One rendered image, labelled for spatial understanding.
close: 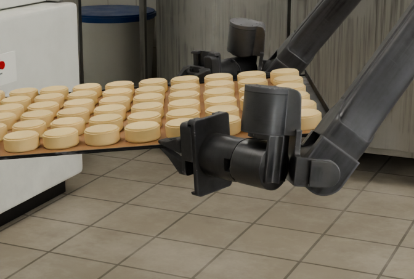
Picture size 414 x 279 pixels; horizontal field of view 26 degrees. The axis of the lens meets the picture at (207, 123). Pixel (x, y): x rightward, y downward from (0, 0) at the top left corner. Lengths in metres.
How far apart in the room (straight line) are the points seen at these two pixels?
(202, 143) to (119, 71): 3.97
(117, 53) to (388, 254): 2.23
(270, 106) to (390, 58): 0.16
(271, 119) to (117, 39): 4.01
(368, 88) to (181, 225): 2.64
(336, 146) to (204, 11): 3.29
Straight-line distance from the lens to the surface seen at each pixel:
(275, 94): 1.08
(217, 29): 4.34
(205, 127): 1.15
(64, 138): 1.26
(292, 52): 1.67
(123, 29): 5.06
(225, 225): 3.71
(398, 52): 1.12
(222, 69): 1.65
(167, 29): 4.46
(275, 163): 1.10
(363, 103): 1.11
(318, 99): 1.43
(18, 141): 1.27
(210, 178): 1.17
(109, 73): 5.11
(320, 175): 1.09
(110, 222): 3.76
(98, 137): 1.25
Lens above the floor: 1.32
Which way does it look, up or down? 14 degrees down
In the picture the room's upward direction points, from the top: straight up
